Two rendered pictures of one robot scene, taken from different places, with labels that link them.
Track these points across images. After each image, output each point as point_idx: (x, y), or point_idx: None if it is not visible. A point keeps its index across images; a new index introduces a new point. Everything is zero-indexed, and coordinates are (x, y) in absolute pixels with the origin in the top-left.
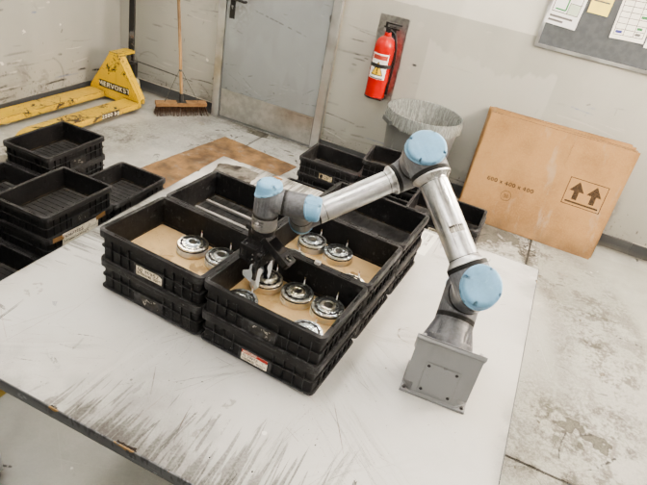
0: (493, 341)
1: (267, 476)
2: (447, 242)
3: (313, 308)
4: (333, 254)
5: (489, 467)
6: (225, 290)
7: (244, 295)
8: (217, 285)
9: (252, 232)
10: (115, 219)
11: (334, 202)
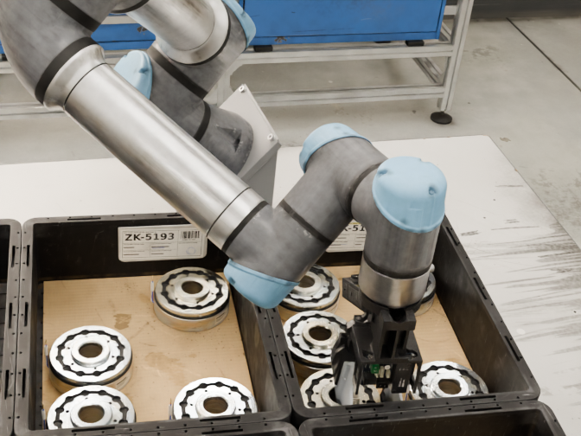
0: (20, 195)
1: (560, 298)
2: (203, 16)
3: (335, 295)
4: (117, 353)
5: (296, 154)
6: (515, 351)
7: (438, 387)
8: (524, 369)
9: (421, 302)
10: None
11: (227, 168)
